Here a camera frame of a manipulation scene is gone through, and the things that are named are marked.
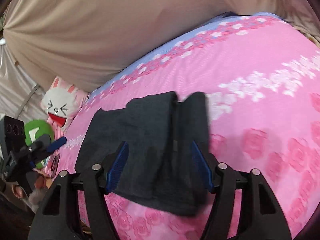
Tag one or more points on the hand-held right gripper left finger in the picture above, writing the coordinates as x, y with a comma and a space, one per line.
117, 165

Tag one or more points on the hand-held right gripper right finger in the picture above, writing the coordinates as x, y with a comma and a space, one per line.
202, 165

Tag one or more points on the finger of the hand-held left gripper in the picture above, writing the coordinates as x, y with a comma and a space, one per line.
57, 144
31, 164

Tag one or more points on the dark grey pants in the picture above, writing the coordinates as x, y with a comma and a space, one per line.
140, 135

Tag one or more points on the person's left hand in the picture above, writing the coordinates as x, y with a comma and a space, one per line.
41, 181

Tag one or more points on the green plush toy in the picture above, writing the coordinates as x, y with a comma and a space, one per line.
37, 127

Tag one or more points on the beige satin curtain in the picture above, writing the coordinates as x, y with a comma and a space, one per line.
15, 90

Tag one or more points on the white rabbit print pillow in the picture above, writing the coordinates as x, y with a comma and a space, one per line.
60, 100

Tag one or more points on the pink rose print bedsheet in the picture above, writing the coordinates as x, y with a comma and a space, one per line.
250, 67

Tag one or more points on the beige cloth cover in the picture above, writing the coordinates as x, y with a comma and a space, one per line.
100, 30

